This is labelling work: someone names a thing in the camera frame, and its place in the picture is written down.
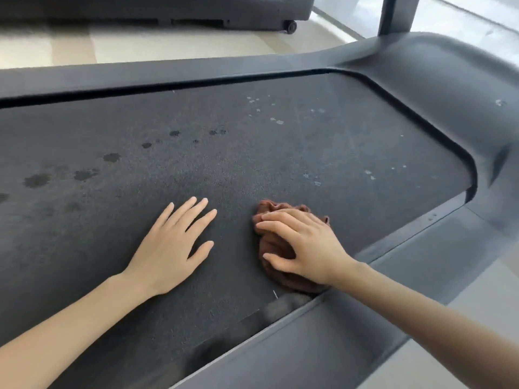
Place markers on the person's right hand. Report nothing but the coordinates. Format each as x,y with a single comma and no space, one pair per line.
310,249

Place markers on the person's left hand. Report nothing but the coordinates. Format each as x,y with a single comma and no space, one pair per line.
164,255

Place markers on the person's left thumb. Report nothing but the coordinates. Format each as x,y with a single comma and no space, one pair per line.
199,255

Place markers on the person's right middle finger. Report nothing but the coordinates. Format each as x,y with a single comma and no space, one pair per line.
279,217

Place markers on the person's left little finger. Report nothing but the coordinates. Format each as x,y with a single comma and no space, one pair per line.
163,216

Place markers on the person's left middle finger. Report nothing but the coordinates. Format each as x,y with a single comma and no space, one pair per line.
189,212

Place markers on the person's right thumb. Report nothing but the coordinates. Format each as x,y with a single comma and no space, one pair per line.
279,263

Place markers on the brown cleaning cloth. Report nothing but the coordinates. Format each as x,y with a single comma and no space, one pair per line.
279,243

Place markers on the person's right forearm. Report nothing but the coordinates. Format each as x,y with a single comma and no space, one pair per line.
438,332

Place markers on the person's left forearm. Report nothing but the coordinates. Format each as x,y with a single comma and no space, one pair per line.
61,336

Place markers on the black treadmill belt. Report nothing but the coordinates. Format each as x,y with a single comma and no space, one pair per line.
227,190

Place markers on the black treadmill with wheel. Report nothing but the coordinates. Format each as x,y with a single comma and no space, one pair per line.
170,10

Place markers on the grey treadmill frame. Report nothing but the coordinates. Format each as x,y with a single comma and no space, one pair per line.
405,157

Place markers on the grey treadmill upright post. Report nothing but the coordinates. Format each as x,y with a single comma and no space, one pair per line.
398,14

